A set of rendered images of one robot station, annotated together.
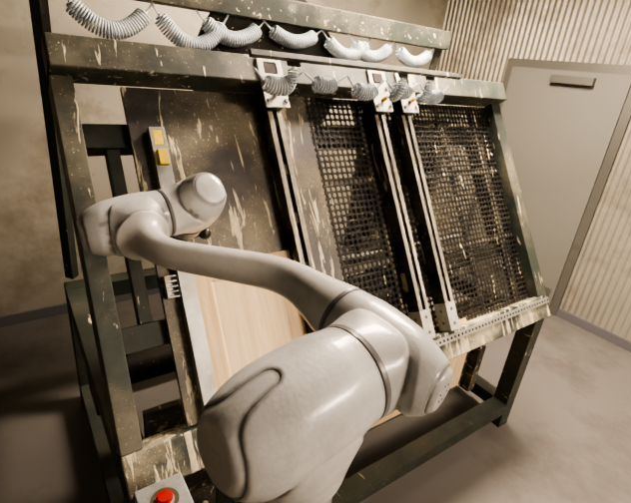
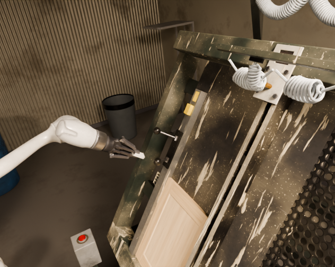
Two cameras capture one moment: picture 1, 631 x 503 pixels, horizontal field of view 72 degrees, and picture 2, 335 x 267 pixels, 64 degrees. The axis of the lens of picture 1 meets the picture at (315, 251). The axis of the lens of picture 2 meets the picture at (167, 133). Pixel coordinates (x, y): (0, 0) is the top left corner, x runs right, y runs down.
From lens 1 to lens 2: 1.64 m
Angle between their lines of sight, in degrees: 88
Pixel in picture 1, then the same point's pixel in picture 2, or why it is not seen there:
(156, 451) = (116, 232)
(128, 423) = (118, 212)
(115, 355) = (129, 185)
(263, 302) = (179, 234)
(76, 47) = (184, 38)
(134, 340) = (147, 189)
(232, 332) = (160, 228)
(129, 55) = (199, 42)
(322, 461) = not seen: outside the picture
